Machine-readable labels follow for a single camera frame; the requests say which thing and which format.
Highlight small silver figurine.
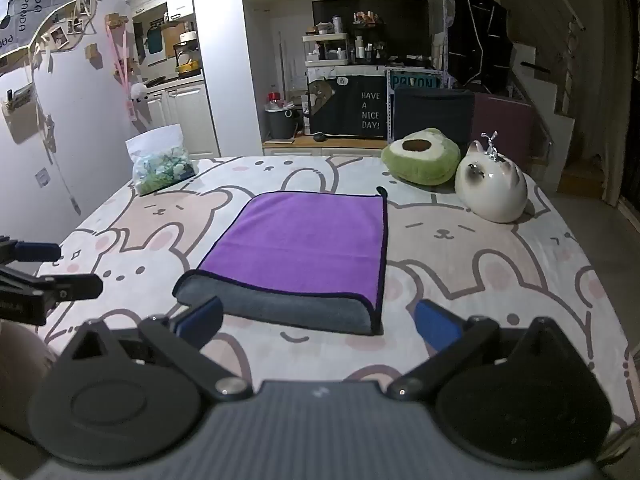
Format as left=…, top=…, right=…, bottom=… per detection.
left=480, top=130, right=501, bottom=162

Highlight grey round bin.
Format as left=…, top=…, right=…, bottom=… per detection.
left=264, top=104, right=302, bottom=141

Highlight black fabric wardrobe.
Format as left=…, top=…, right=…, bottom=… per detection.
left=446, top=0, right=515, bottom=96

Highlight white shelf organizer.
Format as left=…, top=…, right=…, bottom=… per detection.
left=302, top=32, right=351, bottom=67

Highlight pink hanging strap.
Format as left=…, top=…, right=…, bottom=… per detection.
left=104, top=24, right=137, bottom=122

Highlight purple and grey towel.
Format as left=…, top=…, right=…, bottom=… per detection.
left=172, top=187, right=390, bottom=337

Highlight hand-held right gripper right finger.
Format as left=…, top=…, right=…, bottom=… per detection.
left=387, top=299, right=576, bottom=403

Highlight white hanging plush toy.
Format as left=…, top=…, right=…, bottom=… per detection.
left=130, top=81, right=152, bottom=127

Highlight mauve chair back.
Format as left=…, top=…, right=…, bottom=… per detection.
left=472, top=94, right=535, bottom=173

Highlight blue sign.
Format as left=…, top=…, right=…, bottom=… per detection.
left=389, top=74, right=440, bottom=92

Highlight dark blue chair back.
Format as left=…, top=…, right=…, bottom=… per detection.
left=393, top=86, right=475, bottom=147

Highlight green avocado plush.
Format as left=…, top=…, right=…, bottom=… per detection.
left=381, top=128, right=462, bottom=187

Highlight white kitchen cabinet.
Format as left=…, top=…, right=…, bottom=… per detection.
left=145, top=80, right=221, bottom=160

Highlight rabbit printed blanket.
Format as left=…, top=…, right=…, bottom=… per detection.
left=37, top=155, right=632, bottom=428

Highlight black printed cloth banner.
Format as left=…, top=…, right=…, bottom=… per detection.
left=306, top=72, right=389, bottom=139

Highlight grey printed wall banner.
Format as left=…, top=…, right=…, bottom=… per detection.
left=0, top=0, right=72, bottom=59

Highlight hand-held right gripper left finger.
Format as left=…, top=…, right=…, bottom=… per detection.
left=64, top=294, right=252, bottom=404

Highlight wall letter holder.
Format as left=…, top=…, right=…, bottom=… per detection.
left=1, top=82, right=40, bottom=117

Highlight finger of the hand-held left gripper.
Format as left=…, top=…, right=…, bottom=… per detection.
left=0, top=234, right=62, bottom=264
left=0, top=266, right=104, bottom=313

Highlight plastic bag of green pieces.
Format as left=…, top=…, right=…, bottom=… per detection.
left=125, top=124, right=197, bottom=197

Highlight person's left hand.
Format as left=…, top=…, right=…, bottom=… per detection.
left=0, top=319, right=59, bottom=433

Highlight white cat plush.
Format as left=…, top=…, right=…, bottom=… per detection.
left=454, top=140, right=528, bottom=223

